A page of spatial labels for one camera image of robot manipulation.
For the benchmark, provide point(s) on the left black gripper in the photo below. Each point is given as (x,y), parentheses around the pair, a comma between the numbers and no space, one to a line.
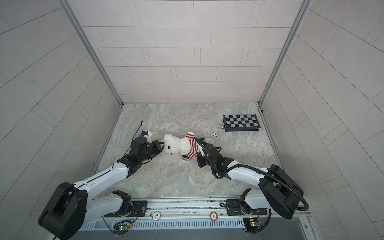
(155,145)

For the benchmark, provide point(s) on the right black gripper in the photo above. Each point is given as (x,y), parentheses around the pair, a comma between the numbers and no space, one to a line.
(199,158)

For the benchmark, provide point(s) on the red white striped sweater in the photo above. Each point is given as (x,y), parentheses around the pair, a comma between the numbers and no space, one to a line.
(194,148)

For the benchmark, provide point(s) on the white teddy bear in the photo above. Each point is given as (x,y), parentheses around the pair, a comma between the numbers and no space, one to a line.
(176,146)

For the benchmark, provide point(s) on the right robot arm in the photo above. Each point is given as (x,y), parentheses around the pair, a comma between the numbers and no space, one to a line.
(279,192)

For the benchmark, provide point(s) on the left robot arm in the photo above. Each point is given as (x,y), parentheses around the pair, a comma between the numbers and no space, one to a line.
(73,205)

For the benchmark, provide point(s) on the black white chessboard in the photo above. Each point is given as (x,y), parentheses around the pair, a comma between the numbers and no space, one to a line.
(241,123)

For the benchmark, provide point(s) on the right circuit board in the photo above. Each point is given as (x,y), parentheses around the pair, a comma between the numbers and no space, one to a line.
(251,225)

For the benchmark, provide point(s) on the circuit board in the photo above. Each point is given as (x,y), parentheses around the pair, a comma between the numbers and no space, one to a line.
(251,225)
(121,228)

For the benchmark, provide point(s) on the left circuit board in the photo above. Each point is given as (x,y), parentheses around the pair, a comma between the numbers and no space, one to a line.
(121,228)

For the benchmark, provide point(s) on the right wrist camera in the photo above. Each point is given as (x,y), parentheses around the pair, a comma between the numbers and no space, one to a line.
(201,142)

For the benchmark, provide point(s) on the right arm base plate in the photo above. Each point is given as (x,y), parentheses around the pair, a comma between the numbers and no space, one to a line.
(237,208)

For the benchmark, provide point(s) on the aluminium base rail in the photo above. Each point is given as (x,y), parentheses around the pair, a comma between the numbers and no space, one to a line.
(170,208)

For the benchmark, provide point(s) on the red poker chip on rail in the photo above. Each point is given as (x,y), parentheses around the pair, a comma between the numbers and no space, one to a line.
(213,216)

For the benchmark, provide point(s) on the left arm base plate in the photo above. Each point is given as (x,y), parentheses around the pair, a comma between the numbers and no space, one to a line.
(136,209)

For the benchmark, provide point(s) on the white poker chip on rail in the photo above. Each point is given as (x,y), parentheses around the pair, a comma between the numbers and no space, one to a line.
(156,216)

